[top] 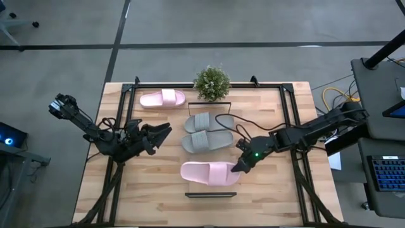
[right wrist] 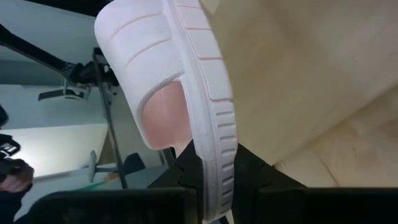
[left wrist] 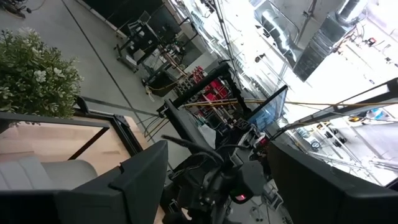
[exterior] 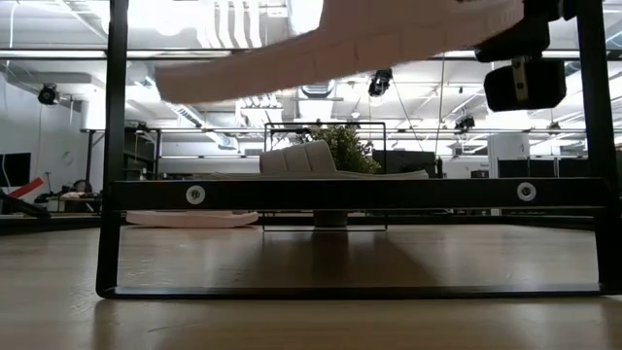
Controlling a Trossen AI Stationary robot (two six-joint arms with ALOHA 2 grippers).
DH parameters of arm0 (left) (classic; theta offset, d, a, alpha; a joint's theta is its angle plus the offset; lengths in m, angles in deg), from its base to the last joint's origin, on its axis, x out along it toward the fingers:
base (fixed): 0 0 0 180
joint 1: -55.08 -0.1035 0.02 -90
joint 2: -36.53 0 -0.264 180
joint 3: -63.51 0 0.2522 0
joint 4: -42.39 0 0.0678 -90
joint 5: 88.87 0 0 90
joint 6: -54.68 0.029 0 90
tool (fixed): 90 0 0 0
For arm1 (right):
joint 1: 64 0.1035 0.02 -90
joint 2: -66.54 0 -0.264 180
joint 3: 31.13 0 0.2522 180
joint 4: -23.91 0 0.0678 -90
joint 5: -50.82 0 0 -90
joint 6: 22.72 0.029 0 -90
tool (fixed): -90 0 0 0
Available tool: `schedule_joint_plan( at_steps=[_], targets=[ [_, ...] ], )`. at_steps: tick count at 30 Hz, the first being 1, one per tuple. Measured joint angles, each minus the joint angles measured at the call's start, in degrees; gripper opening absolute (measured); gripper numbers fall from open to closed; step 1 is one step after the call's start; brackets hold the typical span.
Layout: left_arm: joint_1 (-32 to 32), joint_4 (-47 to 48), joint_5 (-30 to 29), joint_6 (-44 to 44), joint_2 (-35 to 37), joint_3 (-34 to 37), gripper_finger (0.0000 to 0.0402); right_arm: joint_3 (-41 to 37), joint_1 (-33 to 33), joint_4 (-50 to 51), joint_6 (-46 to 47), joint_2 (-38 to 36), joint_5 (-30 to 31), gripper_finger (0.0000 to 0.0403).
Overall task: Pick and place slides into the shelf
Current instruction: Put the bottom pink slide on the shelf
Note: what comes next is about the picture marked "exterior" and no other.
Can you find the black metal shoe shelf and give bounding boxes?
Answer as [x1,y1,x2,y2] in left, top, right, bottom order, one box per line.
[95,0,622,300]

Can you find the black cabinet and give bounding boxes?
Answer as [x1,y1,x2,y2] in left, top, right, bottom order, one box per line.
[372,149,437,176]

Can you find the cluttered background table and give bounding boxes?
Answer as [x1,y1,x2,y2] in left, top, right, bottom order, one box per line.
[33,178,104,215]

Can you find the grey rubber slide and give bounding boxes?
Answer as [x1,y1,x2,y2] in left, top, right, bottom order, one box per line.
[211,139,430,181]

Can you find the pink rubber slide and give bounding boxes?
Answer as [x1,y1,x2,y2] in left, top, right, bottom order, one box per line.
[154,0,527,105]
[124,209,260,229]

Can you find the black aluminium table frame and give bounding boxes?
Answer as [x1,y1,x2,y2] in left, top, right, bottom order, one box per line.
[0,209,598,235]

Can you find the red white striped board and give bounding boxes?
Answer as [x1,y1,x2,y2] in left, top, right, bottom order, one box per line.
[8,176,46,199]

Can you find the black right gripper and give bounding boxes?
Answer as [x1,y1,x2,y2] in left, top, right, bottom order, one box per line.
[474,0,579,64]

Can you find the silver ceiling air duct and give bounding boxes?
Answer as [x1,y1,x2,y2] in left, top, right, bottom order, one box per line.
[296,77,337,100]

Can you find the small green potted plant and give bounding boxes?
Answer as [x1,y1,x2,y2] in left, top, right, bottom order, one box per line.
[303,123,382,229]

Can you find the black storage rack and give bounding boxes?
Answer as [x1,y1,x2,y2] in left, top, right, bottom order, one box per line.
[126,126,162,180]

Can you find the black monitor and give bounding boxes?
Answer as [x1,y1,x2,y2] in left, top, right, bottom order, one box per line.
[0,152,32,189]

